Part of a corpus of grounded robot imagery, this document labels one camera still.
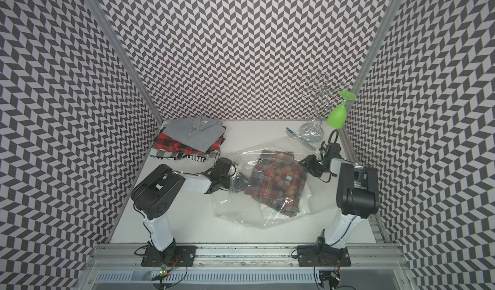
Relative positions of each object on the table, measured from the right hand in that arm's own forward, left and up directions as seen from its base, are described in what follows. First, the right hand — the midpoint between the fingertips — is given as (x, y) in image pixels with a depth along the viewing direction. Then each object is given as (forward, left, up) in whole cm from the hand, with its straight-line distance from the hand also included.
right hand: (301, 167), depth 96 cm
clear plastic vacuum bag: (-21, +29, +1) cm, 36 cm away
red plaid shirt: (+11, +71, +7) cm, 72 cm away
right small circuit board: (-45, -5, -1) cm, 45 cm away
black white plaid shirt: (+7, +69, +2) cm, 69 cm away
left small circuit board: (-44, +56, +3) cm, 71 cm away
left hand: (-10, +25, 0) cm, 27 cm away
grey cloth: (+16, +53, +9) cm, 56 cm away
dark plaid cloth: (-9, +14, +3) cm, 16 cm away
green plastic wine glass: (+14, -15, +21) cm, 30 cm away
